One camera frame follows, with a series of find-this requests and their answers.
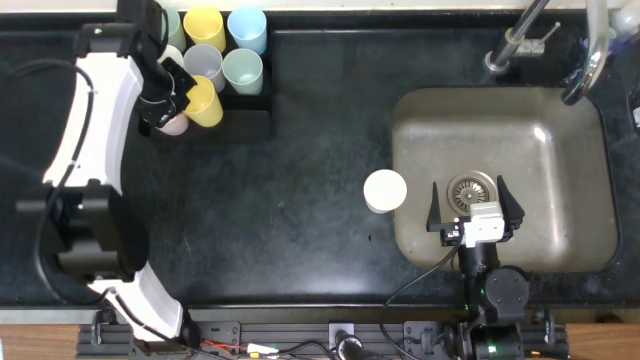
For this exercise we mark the blue soap bottle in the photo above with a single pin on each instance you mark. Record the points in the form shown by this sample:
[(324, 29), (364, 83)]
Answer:
[(620, 42)]

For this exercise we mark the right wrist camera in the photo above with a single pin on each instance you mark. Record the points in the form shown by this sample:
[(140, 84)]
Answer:
[(484, 222)]

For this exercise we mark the black container with white label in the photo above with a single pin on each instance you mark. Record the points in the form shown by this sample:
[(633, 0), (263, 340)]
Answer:
[(632, 100)]

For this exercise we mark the yellow cup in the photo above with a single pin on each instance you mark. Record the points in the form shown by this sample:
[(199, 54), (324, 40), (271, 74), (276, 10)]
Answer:
[(204, 27), (205, 102)]

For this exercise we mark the grey cup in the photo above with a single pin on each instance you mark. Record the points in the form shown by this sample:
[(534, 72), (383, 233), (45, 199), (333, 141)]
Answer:
[(202, 60)]

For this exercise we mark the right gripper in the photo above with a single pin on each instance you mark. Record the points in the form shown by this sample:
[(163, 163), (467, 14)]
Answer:
[(452, 232)]

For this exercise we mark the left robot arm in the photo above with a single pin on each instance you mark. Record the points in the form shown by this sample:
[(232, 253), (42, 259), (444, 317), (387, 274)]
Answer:
[(100, 115)]

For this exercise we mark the mounting rail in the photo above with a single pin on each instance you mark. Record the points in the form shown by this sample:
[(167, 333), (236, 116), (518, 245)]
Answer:
[(290, 335)]

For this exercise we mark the blue cup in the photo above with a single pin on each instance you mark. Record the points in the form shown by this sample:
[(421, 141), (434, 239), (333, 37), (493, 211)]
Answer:
[(247, 27)]

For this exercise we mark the green cup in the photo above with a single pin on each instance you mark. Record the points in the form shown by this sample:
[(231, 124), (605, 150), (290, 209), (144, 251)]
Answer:
[(175, 30), (242, 70)]

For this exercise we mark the steel sink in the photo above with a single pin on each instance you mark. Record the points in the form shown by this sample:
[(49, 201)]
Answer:
[(550, 150)]

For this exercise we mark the white cup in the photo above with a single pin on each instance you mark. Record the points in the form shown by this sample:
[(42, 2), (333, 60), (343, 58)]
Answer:
[(385, 190), (172, 52)]

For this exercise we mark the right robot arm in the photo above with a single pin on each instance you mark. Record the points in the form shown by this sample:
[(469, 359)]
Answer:
[(505, 292)]

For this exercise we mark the black tray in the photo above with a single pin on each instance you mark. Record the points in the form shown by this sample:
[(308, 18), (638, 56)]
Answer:
[(245, 120)]

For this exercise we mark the steel tap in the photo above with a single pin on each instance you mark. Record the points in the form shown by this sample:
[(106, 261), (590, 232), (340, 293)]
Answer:
[(515, 35)]

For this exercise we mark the pink cup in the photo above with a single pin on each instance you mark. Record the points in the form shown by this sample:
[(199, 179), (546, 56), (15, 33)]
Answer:
[(175, 125)]

